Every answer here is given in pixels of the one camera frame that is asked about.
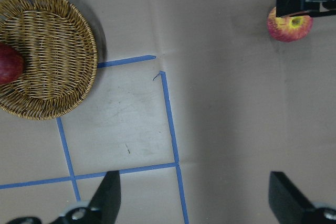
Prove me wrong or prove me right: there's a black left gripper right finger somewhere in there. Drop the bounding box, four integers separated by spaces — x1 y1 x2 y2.
268 171 335 224

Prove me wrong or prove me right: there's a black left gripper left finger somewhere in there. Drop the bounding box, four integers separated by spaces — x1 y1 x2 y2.
7 170 122 224

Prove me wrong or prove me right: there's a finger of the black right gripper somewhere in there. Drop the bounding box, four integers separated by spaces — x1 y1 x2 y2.
276 0 335 18

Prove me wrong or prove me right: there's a yellow-red apple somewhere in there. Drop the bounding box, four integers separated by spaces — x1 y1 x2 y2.
267 7 313 42

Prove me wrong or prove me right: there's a round wicker basket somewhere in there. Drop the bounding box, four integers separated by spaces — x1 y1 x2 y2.
1 0 98 120

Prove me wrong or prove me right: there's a dark red apple in basket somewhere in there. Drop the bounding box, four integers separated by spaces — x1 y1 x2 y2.
1 43 25 85

